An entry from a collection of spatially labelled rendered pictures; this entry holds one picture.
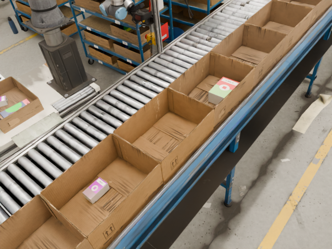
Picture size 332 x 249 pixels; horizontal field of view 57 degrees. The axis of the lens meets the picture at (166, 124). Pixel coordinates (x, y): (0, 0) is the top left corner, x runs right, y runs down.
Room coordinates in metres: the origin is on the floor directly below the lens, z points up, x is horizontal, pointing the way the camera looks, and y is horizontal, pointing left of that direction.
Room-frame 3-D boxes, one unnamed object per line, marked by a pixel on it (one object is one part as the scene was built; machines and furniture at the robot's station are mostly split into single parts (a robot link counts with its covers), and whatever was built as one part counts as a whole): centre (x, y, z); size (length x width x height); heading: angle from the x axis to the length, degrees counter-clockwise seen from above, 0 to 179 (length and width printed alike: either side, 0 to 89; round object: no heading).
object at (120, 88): (1.53, 0.12, 0.72); 0.52 x 0.05 x 0.05; 45
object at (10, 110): (1.52, 0.93, 0.78); 0.19 x 0.14 x 0.02; 127
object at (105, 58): (3.12, 0.53, 0.19); 0.40 x 0.30 x 0.10; 44
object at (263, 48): (1.56, -0.54, 0.97); 0.39 x 0.29 x 0.17; 135
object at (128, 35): (2.78, 0.18, 0.59); 0.40 x 0.30 x 0.10; 43
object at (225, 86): (1.29, -0.34, 0.92); 0.16 x 0.11 x 0.07; 138
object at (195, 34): (2.14, -0.47, 0.72); 0.52 x 0.05 x 0.05; 45
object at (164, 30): (2.13, -0.05, 0.85); 0.16 x 0.01 x 0.13; 135
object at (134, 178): (0.72, 0.28, 0.96); 0.39 x 0.29 x 0.17; 136
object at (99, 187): (0.76, 0.34, 0.91); 0.10 x 0.06 x 0.05; 135
